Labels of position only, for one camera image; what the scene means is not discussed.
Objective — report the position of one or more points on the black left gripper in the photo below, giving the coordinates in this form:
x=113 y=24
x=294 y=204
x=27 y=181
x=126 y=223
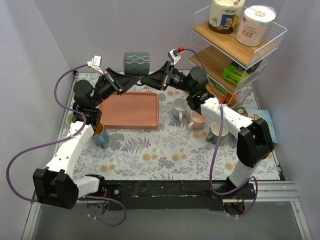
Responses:
x=113 y=82

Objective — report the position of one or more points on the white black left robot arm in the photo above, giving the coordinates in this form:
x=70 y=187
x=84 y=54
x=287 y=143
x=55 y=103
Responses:
x=67 y=150

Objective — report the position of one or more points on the blue butterfly mug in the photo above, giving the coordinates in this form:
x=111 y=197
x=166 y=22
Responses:
x=100 y=136

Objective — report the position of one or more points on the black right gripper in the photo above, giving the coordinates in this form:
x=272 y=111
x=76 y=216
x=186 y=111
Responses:
x=166 y=76

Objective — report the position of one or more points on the terracotta pink tray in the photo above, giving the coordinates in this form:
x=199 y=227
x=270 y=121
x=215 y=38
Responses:
x=132 y=110

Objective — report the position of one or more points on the pink mug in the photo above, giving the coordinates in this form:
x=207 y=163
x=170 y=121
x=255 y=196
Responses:
x=196 y=121

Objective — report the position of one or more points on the orange sponge pack right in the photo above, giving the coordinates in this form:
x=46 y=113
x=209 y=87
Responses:
x=226 y=97

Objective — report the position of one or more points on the blue white gradient mug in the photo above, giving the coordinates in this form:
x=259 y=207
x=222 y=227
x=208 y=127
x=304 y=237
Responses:
x=180 y=108

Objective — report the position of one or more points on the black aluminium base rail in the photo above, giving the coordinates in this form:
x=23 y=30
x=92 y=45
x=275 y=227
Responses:
x=158 y=194

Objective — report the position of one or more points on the blue brown chips bag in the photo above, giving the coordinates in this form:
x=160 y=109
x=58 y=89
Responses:
x=256 y=114

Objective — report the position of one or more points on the green tissue box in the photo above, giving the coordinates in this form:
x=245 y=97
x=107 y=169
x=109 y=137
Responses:
x=234 y=72

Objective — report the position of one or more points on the floral tablecloth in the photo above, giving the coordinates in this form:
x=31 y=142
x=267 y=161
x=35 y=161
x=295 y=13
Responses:
x=171 y=152

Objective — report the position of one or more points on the brown cartoon tissue roll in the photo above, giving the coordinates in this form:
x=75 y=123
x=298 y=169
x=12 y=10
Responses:
x=224 y=15

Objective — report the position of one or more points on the dark grey mug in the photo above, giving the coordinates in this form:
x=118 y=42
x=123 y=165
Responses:
x=214 y=133

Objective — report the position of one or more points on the pink toilet paper roll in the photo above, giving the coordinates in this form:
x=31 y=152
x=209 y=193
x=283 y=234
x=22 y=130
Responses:
x=254 y=24

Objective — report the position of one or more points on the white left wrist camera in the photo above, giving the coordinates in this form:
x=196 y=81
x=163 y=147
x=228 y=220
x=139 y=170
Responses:
x=95 y=64

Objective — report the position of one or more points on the dark green mug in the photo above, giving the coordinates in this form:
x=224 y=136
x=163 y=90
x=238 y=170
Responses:
x=136 y=63

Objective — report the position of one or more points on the green ceramic mug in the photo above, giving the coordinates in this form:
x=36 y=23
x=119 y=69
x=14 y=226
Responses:
x=69 y=118

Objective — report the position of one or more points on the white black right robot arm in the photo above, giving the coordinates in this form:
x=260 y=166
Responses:
x=254 y=141

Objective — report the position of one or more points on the white wire shelf rack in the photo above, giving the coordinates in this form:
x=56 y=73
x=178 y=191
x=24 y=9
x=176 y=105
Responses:
x=216 y=51

